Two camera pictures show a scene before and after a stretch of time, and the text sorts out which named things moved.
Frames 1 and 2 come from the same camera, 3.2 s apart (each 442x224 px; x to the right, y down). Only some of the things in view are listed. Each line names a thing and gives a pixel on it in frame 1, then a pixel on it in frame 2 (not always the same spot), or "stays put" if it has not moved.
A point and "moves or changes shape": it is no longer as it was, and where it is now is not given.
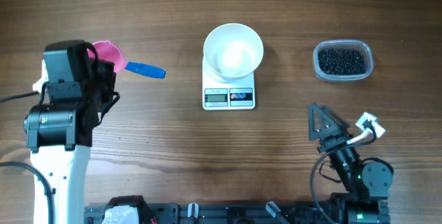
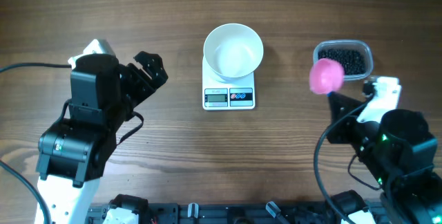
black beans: x=342 y=61 stays put
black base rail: x=224 y=213 stays put
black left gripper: x=106 y=69 to x=132 y=75
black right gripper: x=329 y=142 to x=337 y=133
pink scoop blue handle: x=107 y=50 moves or changes shape
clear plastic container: x=342 y=60 stays put
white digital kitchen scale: x=231 y=93 stays put
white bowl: x=233 y=50 stays put
